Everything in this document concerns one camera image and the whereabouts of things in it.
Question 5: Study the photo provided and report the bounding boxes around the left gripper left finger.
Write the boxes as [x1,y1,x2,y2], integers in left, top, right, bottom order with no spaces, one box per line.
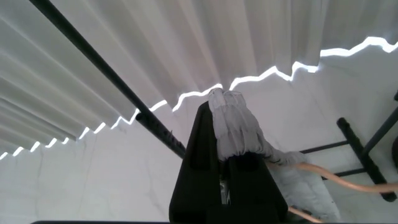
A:
[169,101,224,223]

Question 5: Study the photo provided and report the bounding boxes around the black clothes rack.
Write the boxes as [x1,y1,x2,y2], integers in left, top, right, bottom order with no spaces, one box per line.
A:
[29,0,398,203]

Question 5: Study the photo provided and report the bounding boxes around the white curtain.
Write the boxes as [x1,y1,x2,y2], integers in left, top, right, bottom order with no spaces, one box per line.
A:
[0,0,398,161]

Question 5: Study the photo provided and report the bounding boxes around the pink clothes hanger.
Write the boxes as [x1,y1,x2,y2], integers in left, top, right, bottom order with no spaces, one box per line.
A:
[267,161,398,223]

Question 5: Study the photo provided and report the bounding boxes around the pale grey shorts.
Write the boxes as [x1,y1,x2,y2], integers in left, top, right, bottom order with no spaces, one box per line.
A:
[207,88,341,223]

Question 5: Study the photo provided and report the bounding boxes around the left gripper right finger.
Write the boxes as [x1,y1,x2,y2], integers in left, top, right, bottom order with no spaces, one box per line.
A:
[223,152,289,223]

